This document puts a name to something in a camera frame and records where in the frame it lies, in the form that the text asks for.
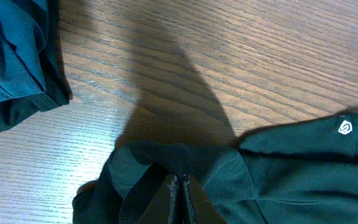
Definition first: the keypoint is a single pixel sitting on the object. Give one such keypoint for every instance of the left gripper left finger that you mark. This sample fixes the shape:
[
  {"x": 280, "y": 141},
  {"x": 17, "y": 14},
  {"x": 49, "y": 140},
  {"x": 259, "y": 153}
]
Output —
[{"x": 162, "y": 208}]

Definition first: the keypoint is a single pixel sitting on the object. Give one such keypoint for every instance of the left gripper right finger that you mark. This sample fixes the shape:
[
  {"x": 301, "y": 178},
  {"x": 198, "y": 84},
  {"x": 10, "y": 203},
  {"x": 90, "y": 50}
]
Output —
[{"x": 198, "y": 209}]

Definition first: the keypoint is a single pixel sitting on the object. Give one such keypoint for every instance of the black t-shirt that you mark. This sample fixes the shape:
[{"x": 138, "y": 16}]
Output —
[{"x": 296, "y": 173}]

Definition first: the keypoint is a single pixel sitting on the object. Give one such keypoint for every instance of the folded black garment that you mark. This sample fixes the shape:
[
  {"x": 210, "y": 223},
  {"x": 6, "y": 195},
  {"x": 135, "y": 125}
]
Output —
[{"x": 57, "y": 92}]

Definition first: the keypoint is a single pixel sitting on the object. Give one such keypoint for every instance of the folded blue shorts top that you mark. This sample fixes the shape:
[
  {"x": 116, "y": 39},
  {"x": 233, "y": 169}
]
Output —
[{"x": 23, "y": 35}]

